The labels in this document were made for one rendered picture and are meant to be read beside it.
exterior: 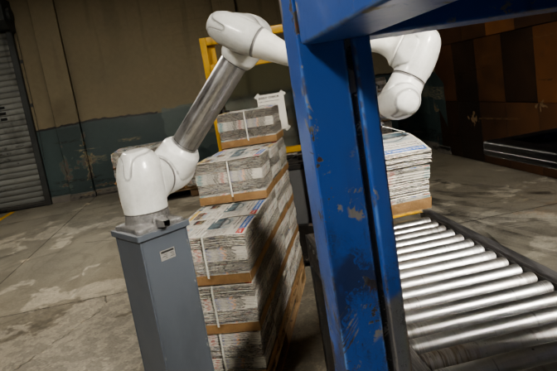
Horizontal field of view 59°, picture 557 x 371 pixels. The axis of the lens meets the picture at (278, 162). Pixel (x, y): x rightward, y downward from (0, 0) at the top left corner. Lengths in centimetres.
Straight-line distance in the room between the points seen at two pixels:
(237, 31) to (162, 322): 101
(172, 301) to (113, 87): 763
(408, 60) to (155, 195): 93
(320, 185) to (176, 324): 138
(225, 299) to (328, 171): 177
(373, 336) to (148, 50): 876
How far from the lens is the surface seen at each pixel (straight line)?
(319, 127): 54
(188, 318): 189
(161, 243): 177
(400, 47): 153
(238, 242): 216
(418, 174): 173
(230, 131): 327
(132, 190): 175
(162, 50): 920
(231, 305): 229
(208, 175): 272
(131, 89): 923
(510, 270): 160
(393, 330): 62
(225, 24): 161
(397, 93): 145
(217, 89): 180
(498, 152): 60
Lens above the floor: 141
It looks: 9 degrees down
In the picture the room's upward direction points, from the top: 9 degrees counter-clockwise
